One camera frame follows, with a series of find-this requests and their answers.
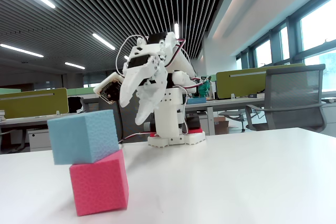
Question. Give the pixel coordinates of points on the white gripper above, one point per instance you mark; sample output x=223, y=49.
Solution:
x=134, y=77

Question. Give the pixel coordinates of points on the blue foam cube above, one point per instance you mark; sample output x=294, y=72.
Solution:
x=79, y=137

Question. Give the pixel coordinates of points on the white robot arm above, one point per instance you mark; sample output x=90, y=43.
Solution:
x=169, y=113

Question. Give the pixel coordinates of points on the red foam cube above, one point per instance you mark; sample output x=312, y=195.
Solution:
x=99, y=186

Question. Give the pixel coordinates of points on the dark grey office chair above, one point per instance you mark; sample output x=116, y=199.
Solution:
x=130, y=129

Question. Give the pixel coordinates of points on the blue flat box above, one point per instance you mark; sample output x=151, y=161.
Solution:
x=197, y=100

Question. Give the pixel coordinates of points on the green plastic gadget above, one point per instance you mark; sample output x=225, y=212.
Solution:
x=204, y=89

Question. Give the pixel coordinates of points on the black bag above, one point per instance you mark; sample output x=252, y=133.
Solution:
x=74, y=104

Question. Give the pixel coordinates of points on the white office desk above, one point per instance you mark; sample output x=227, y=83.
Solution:
x=26, y=120
x=227, y=101

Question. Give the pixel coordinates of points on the brown cardboard box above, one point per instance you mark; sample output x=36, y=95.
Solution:
x=222, y=126

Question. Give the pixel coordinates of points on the light grey swivel chair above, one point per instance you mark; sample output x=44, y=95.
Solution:
x=233, y=115

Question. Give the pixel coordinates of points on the green desk partition panel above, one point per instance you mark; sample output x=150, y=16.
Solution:
x=31, y=104
x=242, y=86

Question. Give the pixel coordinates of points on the white drawer cabinet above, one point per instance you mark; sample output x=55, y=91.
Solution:
x=40, y=140

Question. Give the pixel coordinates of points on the grey mesh office chair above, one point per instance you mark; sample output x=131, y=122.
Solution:
x=292, y=86

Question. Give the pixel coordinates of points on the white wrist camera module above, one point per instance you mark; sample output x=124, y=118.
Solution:
x=109, y=89

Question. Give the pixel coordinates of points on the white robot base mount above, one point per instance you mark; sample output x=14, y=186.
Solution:
x=194, y=138

